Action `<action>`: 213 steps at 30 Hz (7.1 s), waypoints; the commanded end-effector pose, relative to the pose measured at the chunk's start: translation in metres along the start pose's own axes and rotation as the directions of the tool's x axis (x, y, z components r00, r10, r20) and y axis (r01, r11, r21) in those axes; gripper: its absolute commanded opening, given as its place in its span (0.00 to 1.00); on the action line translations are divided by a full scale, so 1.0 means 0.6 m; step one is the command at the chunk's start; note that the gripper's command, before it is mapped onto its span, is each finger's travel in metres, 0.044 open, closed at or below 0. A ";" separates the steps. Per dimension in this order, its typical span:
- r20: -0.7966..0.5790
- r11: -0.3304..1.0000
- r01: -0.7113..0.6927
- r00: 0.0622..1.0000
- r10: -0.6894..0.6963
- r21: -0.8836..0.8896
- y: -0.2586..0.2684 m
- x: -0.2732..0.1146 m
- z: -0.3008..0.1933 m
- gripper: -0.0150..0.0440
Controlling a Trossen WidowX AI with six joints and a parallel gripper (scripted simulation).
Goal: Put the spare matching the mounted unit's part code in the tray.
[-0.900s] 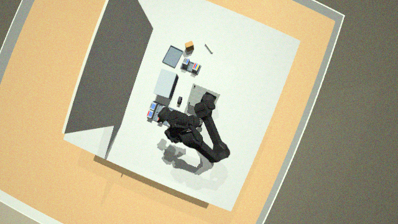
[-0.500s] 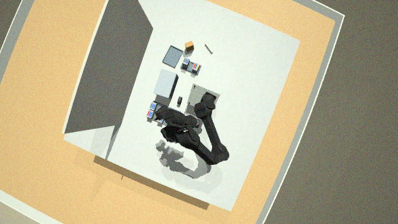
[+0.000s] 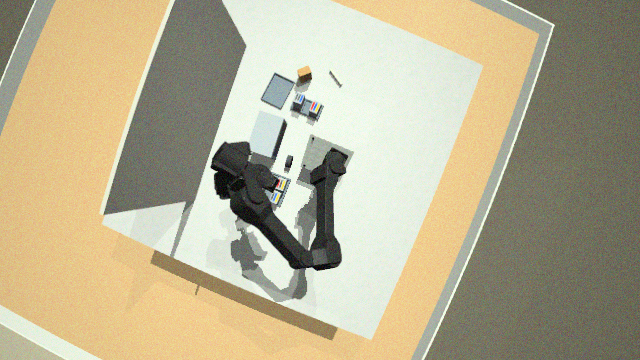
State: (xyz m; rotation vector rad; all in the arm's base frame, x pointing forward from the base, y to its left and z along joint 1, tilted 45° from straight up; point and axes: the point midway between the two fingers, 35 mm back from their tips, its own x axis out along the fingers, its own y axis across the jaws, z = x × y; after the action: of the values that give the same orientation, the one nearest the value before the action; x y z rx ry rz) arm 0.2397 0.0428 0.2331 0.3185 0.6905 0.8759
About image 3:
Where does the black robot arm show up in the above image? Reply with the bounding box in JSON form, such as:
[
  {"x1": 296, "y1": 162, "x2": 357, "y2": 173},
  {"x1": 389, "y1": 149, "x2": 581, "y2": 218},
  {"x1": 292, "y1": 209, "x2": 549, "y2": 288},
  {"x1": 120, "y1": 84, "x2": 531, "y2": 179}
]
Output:
[{"x1": 210, "y1": 142, "x2": 348, "y2": 271}]

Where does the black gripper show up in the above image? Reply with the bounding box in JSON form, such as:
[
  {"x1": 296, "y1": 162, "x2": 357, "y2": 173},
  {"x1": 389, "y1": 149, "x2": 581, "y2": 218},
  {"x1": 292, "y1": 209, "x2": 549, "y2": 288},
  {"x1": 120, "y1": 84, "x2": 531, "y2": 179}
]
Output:
[{"x1": 229, "y1": 141, "x2": 252, "y2": 189}]

